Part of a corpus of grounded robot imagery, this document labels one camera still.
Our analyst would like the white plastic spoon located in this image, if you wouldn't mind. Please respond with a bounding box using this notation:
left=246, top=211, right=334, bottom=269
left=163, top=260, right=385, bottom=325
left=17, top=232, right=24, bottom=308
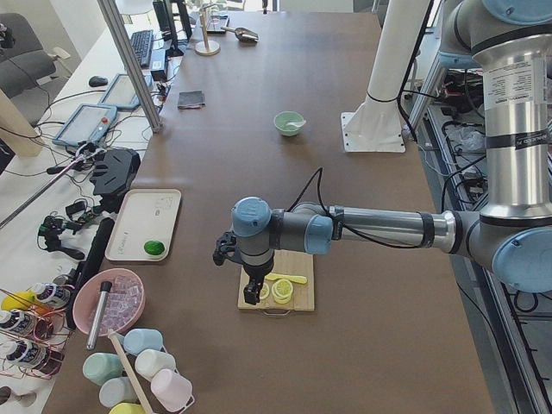
left=285, top=120, right=306, bottom=129

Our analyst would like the green lime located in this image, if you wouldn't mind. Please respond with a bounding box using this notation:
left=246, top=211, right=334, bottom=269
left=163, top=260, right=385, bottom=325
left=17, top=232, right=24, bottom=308
left=143, top=240, right=166, bottom=256

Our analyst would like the wooden mug tree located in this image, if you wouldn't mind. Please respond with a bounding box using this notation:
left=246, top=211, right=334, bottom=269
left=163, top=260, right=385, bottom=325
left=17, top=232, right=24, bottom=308
left=195, top=5, right=220, bottom=56

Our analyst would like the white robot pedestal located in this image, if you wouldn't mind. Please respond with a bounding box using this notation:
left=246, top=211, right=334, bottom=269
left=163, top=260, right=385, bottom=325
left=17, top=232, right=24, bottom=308
left=342, top=0, right=432, bottom=153

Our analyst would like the green pastel cup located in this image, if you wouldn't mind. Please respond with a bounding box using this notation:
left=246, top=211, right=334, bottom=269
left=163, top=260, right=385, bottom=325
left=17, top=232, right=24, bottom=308
left=82, top=353, right=123, bottom=386

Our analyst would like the yellow pastel cup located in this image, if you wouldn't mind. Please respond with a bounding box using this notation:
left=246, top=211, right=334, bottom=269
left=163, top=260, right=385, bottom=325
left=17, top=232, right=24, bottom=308
left=109, top=402, right=145, bottom=414

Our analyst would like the pink bowl with ice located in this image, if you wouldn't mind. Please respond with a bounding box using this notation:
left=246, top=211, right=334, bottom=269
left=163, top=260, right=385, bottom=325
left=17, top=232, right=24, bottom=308
left=72, top=268, right=146, bottom=336

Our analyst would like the pink pastel cup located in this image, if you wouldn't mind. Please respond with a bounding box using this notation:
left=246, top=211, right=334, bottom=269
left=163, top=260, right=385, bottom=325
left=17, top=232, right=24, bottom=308
left=150, top=369, right=195, bottom=412

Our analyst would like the wooden stick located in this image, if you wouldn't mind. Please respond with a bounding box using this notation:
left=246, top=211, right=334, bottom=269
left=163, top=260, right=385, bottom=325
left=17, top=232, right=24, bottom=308
left=108, top=330, right=154, bottom=414

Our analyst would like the yellow plastic knife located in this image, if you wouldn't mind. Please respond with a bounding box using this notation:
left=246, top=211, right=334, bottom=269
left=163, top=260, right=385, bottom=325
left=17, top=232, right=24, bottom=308
left=265, top=273, right=308, bottom=285

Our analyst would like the black flat bar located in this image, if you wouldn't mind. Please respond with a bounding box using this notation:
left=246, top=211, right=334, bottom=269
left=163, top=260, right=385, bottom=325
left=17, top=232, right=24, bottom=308
left=66, top=217, right=115, bottom=330

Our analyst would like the light blue cup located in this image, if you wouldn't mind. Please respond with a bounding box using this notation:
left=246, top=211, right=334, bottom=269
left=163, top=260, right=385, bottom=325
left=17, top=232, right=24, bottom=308
left=123, top=328, right=164, bottom=356

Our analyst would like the yellow lemon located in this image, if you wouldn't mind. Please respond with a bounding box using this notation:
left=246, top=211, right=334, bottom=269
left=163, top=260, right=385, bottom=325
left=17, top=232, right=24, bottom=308
left=1, top=291, right=35, bottom=311

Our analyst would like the white wire cup rack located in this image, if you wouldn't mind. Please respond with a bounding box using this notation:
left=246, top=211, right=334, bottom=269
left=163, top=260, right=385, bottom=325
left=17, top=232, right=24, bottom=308
left=123, top=339, right=195, bottom=412

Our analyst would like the bamboo cutting board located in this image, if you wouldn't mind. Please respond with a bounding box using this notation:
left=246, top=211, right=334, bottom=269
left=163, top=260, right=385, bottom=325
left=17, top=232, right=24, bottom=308
left=237, top=250, right=315, bottom=311

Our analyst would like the light green bowl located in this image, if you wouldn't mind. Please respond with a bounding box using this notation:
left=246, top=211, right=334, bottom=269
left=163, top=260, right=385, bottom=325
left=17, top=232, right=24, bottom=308
left=273, top=111, right=306, bottom=137

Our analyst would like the lower stacked lemon slice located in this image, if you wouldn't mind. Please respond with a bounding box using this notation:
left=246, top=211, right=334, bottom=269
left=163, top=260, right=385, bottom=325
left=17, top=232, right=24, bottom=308
left=272, top=292, right=292, bottom=304

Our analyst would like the computer mouse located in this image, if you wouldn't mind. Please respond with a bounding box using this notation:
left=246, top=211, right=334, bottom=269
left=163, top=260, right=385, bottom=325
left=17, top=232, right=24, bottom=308
left=88, top=76, right=109, bottom=88

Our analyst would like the white pastel cup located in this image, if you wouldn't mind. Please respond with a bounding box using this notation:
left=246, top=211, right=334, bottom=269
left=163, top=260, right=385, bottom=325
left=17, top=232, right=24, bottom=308
left=135, top=349, right=176, bottom=381

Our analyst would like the single lemon slice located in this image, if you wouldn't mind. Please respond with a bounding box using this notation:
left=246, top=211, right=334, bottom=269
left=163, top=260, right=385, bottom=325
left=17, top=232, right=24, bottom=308
left=259, top=283, right=271, bottom=301

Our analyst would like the copper wire bottle rack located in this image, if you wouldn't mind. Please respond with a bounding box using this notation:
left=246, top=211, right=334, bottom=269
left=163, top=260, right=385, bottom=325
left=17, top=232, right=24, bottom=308
left=1, top=289, right=71, bottom=380

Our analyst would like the cream serving tray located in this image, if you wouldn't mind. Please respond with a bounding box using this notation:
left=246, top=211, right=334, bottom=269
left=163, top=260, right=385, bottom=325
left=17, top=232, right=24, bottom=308
left=105, top=189, right=181, bottom=261

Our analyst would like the teach pendant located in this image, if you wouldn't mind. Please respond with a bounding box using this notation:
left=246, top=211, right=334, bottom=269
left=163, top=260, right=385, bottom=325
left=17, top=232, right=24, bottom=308
left=53, top=104, right=117, bottom=147
left=99, top=73, right=140, bottom=112

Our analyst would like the steel muddler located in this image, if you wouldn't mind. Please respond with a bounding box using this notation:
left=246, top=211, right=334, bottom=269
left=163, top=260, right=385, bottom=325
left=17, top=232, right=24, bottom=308
left=85, top=281, right=112, bottom=351

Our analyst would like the grey folded cloth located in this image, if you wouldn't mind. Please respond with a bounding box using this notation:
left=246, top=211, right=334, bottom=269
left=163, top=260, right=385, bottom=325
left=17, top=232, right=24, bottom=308
left=177, top=91, right=205, bottom=110

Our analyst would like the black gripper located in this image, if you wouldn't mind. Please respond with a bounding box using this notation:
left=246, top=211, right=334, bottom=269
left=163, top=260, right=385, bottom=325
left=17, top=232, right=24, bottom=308
left=243, top=262, right=273, bottom=305

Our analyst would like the far teach pendant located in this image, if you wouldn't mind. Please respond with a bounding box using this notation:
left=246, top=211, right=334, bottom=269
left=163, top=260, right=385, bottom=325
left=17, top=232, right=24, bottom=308
left=99, top=73, right=140, bottom=112

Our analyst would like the grey office chair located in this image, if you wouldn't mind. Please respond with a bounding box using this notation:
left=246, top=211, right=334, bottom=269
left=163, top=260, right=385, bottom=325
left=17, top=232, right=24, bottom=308
left=1, top=13, right=56, bottom=97

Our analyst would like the black keyboard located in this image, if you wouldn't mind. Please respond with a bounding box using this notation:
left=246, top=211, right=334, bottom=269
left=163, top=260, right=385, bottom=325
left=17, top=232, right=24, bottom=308
left=130, top=29, right=154, bottom=68

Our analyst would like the grey-blue pastel cup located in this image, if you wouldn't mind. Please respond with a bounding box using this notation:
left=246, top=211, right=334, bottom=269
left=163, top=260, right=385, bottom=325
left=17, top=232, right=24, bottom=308
left=99, top=377, right=138, bottom=408

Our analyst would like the steel scoop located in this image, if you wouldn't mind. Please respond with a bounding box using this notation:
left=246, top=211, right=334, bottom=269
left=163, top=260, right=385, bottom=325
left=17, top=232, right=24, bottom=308
left=222, top=26, right=259, bottom=43

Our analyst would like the aluminium frame post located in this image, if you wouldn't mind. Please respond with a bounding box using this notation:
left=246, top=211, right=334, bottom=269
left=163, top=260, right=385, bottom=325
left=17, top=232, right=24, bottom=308
left=97, top=0, right=162, bottom=133

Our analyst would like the near teach pendant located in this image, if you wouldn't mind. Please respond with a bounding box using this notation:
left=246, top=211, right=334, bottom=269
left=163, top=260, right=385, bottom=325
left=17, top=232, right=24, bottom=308
left=53, top=104, right=117, bottom=147

